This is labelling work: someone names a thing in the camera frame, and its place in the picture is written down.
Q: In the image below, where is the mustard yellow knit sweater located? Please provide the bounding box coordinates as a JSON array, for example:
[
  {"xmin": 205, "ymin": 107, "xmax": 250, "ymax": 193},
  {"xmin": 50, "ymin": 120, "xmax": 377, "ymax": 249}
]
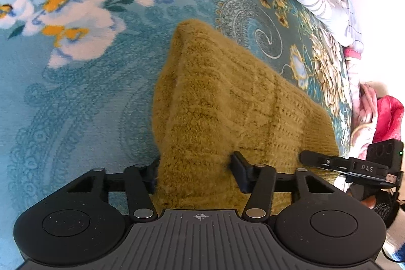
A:
[{"xmin": 152, "ymin": 18, "xmax": 340, "ymax": 217}]

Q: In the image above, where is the magenta fleece cloth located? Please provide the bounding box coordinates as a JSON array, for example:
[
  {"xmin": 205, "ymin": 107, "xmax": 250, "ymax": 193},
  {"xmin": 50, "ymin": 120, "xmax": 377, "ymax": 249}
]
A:
[{"xmin": 373, "ymin": 95, "xmax": 405, "ymax": 144}]

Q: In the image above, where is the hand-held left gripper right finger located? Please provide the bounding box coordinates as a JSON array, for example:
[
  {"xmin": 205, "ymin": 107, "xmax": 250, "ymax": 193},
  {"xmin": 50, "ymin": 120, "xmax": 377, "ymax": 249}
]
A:
[{"xmin": 229, "ymin": 151, "xmax": 336, "ymax": 223}]

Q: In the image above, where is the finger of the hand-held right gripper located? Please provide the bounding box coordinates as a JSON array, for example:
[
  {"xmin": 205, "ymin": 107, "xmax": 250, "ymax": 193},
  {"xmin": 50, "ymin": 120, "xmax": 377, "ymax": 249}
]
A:
[{"xmin": 299, "ymin": 150, "xmax": 352, "ymax": 174}]

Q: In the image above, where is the teal floral blanket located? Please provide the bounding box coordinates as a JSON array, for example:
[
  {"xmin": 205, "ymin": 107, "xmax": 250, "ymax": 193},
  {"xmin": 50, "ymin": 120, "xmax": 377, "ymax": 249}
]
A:
[{"xmin": 0, "ymin": 0, "xmax": 353, "ymax": 262}]

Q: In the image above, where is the dark mesh object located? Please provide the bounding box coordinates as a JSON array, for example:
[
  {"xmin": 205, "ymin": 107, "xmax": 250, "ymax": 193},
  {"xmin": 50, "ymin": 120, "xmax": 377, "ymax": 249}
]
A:
[{"xmin": 348, "ymin": 186, "xmax": 400, "ymax": 228}]

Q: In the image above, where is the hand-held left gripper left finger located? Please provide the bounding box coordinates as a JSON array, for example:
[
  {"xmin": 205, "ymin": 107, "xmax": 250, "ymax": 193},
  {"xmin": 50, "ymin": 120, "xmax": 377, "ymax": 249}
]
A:
[{"xmin": 67, "ymin": 156, "xmax": 161, "ymax": 222}]

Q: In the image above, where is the pink floral sheet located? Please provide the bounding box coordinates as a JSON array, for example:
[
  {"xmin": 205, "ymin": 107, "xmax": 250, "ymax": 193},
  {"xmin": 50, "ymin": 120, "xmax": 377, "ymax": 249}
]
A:
[{"xmin": 343, "ymin": 47, "xmax": 382, "ymax": 146}]

